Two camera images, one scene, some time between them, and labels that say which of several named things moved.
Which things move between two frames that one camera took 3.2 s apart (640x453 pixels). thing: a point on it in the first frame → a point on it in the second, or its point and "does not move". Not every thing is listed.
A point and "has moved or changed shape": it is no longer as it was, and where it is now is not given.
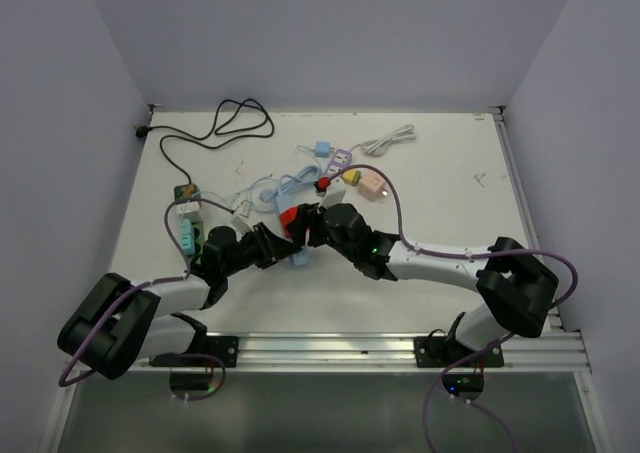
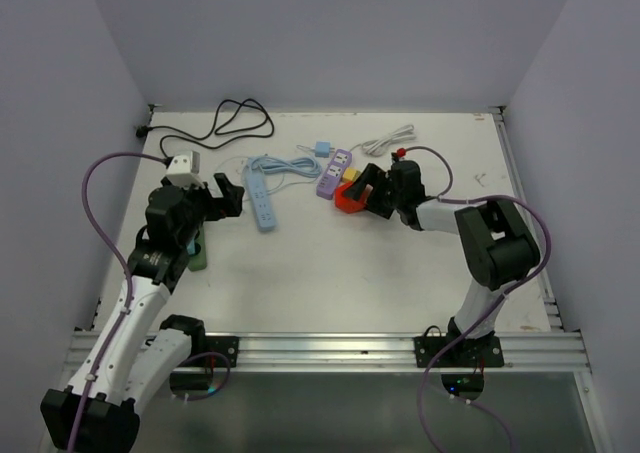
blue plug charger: [323, 149] does not move
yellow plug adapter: [351, 177] does not move
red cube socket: [288, 216] has moved or changed shape
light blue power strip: [301, 256] → [261, 199]
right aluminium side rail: [522, 198] does not move
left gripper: [270, 247] → [229, 206]
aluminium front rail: [380, 353] does not move
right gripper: [308, 215] → [371, 174]
